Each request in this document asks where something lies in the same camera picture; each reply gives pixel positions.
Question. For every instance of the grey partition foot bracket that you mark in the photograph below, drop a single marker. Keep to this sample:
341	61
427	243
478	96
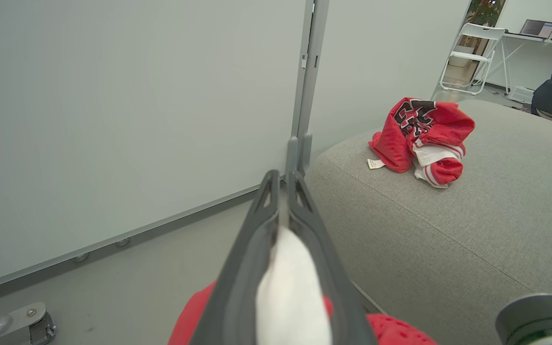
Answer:
3	326

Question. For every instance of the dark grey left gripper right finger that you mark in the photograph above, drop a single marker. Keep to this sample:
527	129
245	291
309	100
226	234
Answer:
326	273

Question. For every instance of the white desk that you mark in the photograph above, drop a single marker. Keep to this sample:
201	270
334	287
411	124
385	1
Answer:
530	39

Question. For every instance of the red and white mesh garment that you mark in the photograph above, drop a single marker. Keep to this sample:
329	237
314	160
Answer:
290	297

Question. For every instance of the small round rail foot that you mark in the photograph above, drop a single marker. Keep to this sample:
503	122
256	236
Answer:
82	257
122	242

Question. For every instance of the white box under desk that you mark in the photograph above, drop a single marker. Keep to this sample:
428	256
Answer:
521	94

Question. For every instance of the white folding chair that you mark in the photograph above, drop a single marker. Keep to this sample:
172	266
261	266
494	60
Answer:
472	55

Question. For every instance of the dark grey round robot part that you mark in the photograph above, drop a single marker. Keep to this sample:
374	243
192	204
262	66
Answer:
539	316

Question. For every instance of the open laptop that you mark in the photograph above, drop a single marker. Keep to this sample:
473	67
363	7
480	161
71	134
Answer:
537	28

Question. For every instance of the red jersey with black number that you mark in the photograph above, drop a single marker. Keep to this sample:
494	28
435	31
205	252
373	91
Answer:
400	139

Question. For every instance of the grey double partition post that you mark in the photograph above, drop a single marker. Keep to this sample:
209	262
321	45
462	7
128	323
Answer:
307	96

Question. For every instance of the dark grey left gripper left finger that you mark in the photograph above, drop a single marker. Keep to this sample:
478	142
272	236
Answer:
237	282

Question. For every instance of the grey fabric sofa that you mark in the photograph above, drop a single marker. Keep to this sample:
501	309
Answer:
448	249

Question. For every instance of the black caster wheel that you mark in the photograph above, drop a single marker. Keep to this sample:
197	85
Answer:
48	331

